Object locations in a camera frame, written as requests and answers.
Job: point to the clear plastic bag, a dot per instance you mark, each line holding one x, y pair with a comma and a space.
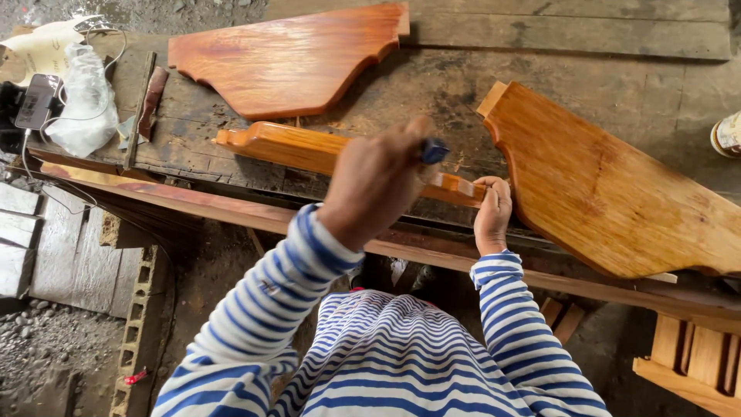
84, 110

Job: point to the long reddish wooden plank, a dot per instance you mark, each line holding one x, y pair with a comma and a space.
231, 208

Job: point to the light wooden frame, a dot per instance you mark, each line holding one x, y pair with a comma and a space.
694, 365

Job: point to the smartphone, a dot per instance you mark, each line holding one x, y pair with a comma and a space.
38, 101

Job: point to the person's left hand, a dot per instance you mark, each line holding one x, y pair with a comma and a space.
370, 185

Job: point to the dark wooden stick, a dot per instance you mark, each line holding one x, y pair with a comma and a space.
140, 104

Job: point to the varnish can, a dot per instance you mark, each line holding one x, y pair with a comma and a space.
728, 136

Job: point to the person's left fingers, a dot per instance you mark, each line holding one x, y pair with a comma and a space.
421, 130

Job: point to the black bag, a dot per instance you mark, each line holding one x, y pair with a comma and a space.
8, 121

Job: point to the light brown wooden panel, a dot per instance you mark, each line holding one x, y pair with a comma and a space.
608, 191

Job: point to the reddish varnished wooden panel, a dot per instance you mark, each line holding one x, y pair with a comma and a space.
278, 63

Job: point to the person's striped shirt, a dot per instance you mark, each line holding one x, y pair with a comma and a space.
393, 359

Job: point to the wood scraps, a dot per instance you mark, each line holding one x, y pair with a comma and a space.
560, 319

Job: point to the person's right hand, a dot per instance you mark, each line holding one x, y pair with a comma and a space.
493, 223

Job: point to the weathered wooden plank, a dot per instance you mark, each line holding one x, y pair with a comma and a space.
567, 29

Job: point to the small red item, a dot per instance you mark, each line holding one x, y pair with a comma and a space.
136, 377

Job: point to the grey cloth scrap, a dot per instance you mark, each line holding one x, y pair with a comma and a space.
127, 132

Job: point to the narrow varnished wooden piece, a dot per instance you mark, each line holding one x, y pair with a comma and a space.
283, 147

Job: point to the person's right fingers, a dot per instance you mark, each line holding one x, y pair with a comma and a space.
494, 186

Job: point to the small reddish wood strip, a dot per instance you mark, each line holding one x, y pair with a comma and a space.
151, 101

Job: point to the concrete block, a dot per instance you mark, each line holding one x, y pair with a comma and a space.
139, 324

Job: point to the beige sandpaper sheet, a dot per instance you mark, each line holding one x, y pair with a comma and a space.
37, 52

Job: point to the grey wooden boards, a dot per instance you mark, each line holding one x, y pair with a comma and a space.
69, 255

